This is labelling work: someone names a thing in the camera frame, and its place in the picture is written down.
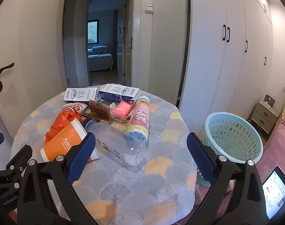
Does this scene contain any far room window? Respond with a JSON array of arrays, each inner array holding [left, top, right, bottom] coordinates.
[[87, 19, 99, 44]]

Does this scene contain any white milk carton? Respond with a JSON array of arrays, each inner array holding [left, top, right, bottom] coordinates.
[[99, 83, 139, 104], [63, 87, 99, 103]]

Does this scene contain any light blue laundry basket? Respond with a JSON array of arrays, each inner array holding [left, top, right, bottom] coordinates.
[[195, 111, 264, 188]]

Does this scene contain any beige bedside table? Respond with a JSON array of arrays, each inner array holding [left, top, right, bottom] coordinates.
[[251, 101, 279, 134]]

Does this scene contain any pink yellow drink bottle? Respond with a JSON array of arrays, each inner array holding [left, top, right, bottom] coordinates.
[[127, 95, 150, 143]]

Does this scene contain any far room sofa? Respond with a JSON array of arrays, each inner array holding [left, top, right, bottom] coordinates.
[[87, 45, 114, 72]]

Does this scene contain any clear plastic water bottle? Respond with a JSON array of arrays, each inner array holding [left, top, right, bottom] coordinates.
[[83, 118, 147, 167]]

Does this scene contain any orange plastic bag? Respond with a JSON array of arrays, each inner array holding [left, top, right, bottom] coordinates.
[[45, 110, 83, 145]]

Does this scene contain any wall light switch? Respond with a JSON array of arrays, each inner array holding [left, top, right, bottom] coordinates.
[[145, 5, 154, 13]]

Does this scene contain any picture frame on nightstand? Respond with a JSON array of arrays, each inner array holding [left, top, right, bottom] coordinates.
[[264, 95, 275, 107]]

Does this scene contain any orange paper cup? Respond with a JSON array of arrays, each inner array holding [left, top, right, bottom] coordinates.
[[40, 119, 87, 162]]

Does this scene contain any pink packet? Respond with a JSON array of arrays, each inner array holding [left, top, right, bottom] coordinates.
[[110, 101, 132, 122]]

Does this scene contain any smartphone with lit screen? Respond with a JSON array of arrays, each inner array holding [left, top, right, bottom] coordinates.
[[262, 166, 285, 221]]

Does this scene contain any red white paper cup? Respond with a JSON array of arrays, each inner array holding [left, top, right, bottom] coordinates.
[[62, 103, 88, 114]]

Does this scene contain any pink bed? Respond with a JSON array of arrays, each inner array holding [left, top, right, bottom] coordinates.
[[256, 116, 285, 181]]

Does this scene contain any white milk carton right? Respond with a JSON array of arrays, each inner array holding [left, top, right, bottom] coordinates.
[[99, 83, 139, 104]]

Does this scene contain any white door black handle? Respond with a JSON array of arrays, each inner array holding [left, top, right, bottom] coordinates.
[[0, 0, 67, 137]]

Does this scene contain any patterned fan-print tablecloth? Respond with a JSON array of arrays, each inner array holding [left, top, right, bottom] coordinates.
[[10, 84, 198, 225]]

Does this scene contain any white milk carton left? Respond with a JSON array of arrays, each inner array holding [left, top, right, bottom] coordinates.
[[63, 87, 99, 103]]

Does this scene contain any white wardrobe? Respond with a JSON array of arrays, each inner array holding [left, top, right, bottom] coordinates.
[[180, 0, 273, 133]]

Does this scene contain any gold foil box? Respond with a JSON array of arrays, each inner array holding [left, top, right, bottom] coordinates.
[[80, 100, 113, 124]]

